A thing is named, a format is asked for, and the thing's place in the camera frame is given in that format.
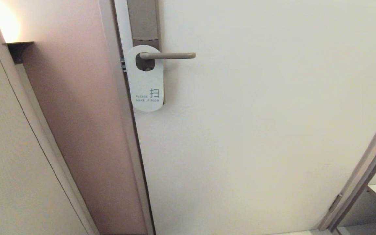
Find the white door hanger sign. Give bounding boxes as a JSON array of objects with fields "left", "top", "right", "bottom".
[{"left": 125, "top": 45, "right": 165, "bottom": 112}]

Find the white room door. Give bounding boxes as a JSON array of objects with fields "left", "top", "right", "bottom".
[{"left": 114, "top": 0, "right": 376, "bottom": 235}]

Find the brown metal lock plate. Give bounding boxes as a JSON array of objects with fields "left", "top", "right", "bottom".
[{"left": 127, "top": 0, "right": 166, "bottom": 105}]

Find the beige cabinet panel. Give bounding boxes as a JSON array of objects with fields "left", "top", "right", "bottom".
[{"left": 0, "top": 22, "right": 100, "bottom": 235}]

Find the beige metal door handle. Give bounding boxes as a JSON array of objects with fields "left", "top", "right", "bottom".
[{"left": 139, "top": 52, "right": 196, "bottom": 60}]

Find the beige door frame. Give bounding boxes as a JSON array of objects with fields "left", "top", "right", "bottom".
[{"left": 97, "top": 0, "right": 156, "bottom": 235}]

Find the small metal frame hinge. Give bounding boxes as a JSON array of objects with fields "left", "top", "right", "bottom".
[{"left": 329, "top": 193, "right": 343, "bottom": 212}]

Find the dark wall lamp bracket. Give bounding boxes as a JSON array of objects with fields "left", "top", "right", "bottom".
[{"left": 3, "top": 41, "right": 34, "bottom": 64}]

